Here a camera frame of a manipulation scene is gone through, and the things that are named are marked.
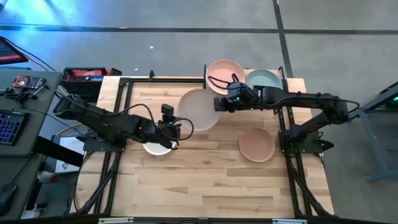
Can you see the cream white plate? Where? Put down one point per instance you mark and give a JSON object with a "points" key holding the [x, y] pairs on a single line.
{"points": [[155, 151]]}

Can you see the grey metal stand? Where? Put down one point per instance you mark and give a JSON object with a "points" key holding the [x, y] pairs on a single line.
{"points": [[372, 140]]}

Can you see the red black handheld device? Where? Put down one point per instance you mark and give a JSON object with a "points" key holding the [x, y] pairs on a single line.
{"points": [[29, 82]]}

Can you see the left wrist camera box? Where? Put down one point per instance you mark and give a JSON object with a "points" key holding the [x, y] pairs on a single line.
{"points": [[167, 112]]}

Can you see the terracotta plate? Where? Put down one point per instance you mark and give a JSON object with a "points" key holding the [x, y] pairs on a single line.
{"points": [[256, 144]]}

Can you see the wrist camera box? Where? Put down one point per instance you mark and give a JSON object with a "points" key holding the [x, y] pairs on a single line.
{"points": [[167, 112], [237, 88]]}

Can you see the black aluminium rig frame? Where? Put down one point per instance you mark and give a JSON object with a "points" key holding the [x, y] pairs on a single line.
{"points": [[124, 81]]}

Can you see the black adapter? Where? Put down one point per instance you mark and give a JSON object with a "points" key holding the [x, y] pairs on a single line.
{"points": [[24, 97]]}

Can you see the sage green plate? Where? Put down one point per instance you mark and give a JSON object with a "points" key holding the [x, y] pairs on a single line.
{"points": [[264, 77]]}

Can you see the red white bottle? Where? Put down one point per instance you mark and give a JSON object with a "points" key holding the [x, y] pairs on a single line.
{"points": [[46, 177]]}

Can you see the black keyboard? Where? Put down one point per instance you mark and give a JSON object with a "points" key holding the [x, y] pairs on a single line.
{"points": [[12, 127]]}

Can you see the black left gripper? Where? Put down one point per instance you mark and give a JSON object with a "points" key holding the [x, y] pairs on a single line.
{"points": [[158, 130]]}

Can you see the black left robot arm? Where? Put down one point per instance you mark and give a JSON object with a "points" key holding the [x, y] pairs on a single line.
{"points": [[102, 121]]}

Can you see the white paper sheet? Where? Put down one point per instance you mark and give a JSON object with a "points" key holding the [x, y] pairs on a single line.
{"points": [[73, 142]]}

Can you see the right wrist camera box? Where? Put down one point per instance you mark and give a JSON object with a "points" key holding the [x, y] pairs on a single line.
{"points": [[237, 88]]}

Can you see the black beam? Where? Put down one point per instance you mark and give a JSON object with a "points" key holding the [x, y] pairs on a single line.
{"points": [[57, 151]]}

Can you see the pink plate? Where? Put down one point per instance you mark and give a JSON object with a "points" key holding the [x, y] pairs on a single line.
{"points": [[222, 71]]}

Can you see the black device green light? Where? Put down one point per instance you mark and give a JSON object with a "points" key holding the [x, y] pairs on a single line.
{"points": [[393, 103]]}

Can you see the grey desk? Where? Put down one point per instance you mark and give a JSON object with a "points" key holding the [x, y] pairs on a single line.
{"points": [[37, 130]]}

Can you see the black clamp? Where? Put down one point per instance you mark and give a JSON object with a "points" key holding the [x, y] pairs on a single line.
{"points": [[151, 75]]}

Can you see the red black power station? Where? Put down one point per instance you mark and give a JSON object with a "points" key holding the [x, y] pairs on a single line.
{"points": [[84, 74]]}

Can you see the silver bracket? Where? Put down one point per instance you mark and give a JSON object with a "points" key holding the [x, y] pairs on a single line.
{"points": [[115, 220], [289, 221]]}

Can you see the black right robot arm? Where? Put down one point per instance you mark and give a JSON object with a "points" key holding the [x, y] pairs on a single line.
{"points": [[311, 98]]}

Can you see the black monitor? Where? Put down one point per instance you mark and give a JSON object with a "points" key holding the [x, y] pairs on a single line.
{"points": [[9, 54]]}

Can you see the black computer mouse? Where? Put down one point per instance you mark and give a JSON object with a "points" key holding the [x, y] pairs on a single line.
{"points": [[7, 199]]}

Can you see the beige plate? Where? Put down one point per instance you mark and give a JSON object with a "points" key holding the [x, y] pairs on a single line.
{"points": [[196, 110]]}

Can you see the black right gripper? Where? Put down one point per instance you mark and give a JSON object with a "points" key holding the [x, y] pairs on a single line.
{"points": [[239, 102]]}

